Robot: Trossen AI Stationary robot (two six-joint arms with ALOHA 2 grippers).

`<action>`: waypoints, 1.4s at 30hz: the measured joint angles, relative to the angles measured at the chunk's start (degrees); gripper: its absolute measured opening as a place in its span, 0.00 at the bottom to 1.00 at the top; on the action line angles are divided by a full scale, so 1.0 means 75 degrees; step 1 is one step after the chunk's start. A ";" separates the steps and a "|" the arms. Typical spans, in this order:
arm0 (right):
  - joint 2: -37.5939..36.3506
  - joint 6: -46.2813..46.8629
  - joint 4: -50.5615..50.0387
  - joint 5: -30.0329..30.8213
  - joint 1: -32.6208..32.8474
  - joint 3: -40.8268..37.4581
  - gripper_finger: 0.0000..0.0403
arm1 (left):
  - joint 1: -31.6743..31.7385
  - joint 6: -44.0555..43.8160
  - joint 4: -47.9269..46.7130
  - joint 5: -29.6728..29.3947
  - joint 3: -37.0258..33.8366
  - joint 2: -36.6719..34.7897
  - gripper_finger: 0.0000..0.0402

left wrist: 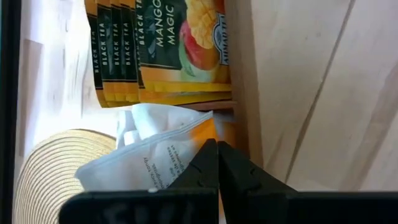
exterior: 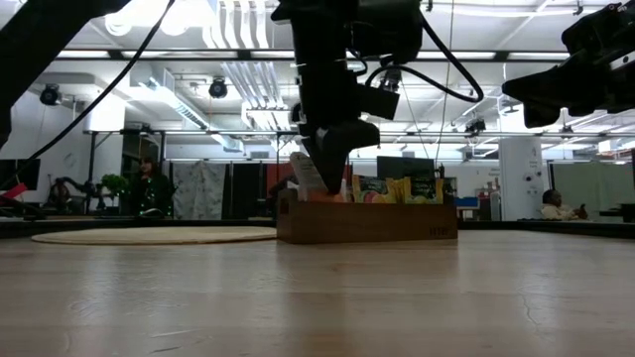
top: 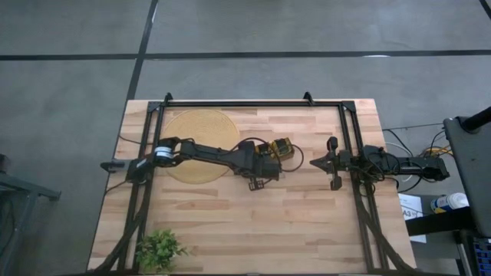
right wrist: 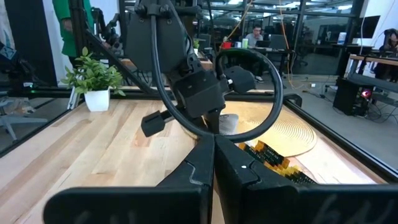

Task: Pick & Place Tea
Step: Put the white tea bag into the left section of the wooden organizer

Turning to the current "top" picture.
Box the round woven placemat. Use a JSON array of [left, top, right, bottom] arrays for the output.
[[160, 109, 242, 185]]

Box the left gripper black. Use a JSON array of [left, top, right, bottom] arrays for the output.
[[229, 140, 283, 192]]

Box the wooden tea box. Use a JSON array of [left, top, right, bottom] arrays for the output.
[[255, 136, 296, 163]]

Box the white bottle blue label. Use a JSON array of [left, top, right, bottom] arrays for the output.
[[430, 192, 471, 215]]

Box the colourful keyboard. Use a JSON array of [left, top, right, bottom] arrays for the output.
[[472, 237, 491, 269]]

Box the black metal stand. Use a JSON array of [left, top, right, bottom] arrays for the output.
[[0, 153, 62, 276]]

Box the black equipment cart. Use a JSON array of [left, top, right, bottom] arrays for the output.
[[405, 114, 491, 276]]

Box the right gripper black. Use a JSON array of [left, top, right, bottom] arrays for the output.
[[309, 136, 353, 192]]

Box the small green potted plant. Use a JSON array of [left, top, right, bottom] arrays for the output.
[[134, 228, 189, 274]]

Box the black metal table frame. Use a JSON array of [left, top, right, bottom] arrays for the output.
[[90, 90, 417, 275]]

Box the yellow cable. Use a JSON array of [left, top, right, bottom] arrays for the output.
[[423, 144, 454, 157]]

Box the black pole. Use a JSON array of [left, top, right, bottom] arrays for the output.
[[460, 107, 491, 133]]

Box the white paper sheet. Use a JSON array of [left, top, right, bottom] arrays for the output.
[[397, 192, 427, 245]]

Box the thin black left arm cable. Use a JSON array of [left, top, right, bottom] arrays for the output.
[[103, 133, 154, 195]]

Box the green lemon lime tea bag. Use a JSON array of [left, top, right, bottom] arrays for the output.
[[270, 137, 293, 159]]

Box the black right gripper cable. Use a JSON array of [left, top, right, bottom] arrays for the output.
[[356, 168, 423, 196]]

